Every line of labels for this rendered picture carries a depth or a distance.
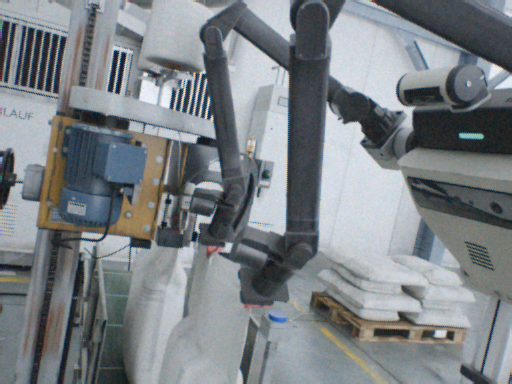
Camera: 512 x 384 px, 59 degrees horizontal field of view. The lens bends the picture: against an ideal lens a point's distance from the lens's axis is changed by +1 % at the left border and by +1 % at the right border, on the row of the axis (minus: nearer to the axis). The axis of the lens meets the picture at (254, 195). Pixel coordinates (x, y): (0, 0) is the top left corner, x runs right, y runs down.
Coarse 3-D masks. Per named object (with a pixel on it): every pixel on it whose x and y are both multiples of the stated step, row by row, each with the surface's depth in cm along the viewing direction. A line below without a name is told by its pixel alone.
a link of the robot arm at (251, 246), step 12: (252, 228) 82; (240, 240) 80; (252, 240) 79; (264, 240) 80; (276, 240) 82; (240, 252) 80; (252, 252) 80; (264, 252) 81; (276, 252) 79; (288, 252) 78; (300, 252) 76; (252, 264) 81; (288, 264) 79; (300, 264) 79
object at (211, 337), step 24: (216, 264) 126; (192, 288) 140; (216, 288) 108; (240, 288) 100; (192, 312) 136; (216, 312) 107; (240, 312) 99; (192, 336) 119; (216, 336) 106; (240, 336) 97; (168, 360) 123; (192, 360) 108; (216, 360) 105; (240, 360) 95
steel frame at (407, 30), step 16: (352, 0) 563; (496, 0) 618; (368, 16) 575; (384, 16) 583; (400, 32) 594; (416, 32) 603; (416, 48) 606; (416, 64) 611; (480, 64) 625; (496, 80) 662; (416, 240) 678; (432, 240) 662; (416, 256) 682; (432, 256) 649
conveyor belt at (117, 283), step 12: (108, 276) 295; (120, 276) 300; (108, 288) 273; (120, 288) 277; (108, 300) 255; (120, 300) 258; (108, 312) 238; (120, 312) 241; (108, 324) 224; (120, 324) 227; (108, 336) 211; (120, 336) 214; (108, 348) 200; (120, 348) 202; (108, 360) 190; (120, 360) 192; (108, 372) 181; (120, 372) 182
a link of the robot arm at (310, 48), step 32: (320, 32) 55; (320, 64) 60; (288, 96) 65; (320, 96) 63; (288, 128) 67; (320, 128) 66; (288, 160) 70; (320, 160) 69; (288, 192) 73; (320, 192) 74; (288, 224) 75
